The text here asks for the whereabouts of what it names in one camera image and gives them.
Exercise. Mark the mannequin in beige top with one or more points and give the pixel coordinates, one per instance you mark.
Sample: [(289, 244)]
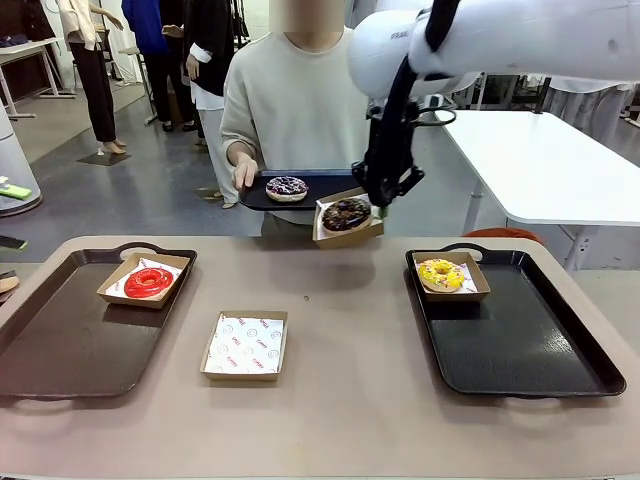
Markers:
[(95, 85)]

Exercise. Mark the person's right hand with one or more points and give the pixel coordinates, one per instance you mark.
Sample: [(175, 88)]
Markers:
[(245, 175)]

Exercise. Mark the brown plastic serving tray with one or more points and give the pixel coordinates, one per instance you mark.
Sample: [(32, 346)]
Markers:
[(75, 345)]

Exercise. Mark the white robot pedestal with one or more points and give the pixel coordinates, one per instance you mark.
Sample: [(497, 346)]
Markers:
[(12, 150)]

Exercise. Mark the black plastic serving tray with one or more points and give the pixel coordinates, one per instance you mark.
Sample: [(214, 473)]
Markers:
[(525, 350)]

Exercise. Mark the mannequin in black jacket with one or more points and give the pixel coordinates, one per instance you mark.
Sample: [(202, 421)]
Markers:
[(215, 55)]

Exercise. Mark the person's right forearm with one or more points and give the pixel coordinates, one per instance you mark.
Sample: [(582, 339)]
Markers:
[(240, 147)]

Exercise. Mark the grey mannequin base plate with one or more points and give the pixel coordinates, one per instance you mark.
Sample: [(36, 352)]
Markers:
[(102, 158)]

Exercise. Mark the chocolate sprinkled donut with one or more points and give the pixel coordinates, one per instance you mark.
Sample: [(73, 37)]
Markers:
[(335, 220)]

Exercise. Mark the yellow sprinkled donut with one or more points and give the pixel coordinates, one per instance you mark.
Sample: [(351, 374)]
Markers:
[(427, 272)]

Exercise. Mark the white table with metal legs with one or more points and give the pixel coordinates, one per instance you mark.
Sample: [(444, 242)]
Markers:
[(25, 50)]

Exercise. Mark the large white table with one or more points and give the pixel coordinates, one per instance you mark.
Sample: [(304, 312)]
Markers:
[(550, 165)]

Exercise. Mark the orange stool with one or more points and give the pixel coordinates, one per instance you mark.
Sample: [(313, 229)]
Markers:
[(500, 235)]

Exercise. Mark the person in beige sweater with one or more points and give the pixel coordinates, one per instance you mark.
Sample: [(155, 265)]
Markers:
[(290, 100)]

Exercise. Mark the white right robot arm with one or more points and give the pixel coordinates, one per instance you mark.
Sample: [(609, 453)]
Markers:
[(500, 45)]

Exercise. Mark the red glazed donut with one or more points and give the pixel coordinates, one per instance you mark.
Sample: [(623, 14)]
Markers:
[(135, 287)]

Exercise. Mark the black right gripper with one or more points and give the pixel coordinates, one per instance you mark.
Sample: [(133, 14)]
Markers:
[(407, 150)]

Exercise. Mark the purple sprinkled donut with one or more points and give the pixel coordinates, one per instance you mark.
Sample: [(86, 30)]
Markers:
[(277, 192)]

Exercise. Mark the person in blue top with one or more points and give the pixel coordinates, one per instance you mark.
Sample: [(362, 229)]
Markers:
[(145, 30)]

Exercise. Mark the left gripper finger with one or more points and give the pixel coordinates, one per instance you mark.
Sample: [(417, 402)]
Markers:
[(12, 191), (11, 243)]

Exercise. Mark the brown cardboard box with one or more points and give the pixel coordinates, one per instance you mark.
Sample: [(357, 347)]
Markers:
[(240, 376), (350, 241), (130, 301), (455, 296)]

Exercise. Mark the small black tray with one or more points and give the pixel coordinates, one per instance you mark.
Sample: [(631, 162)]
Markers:
[(320, 185)]

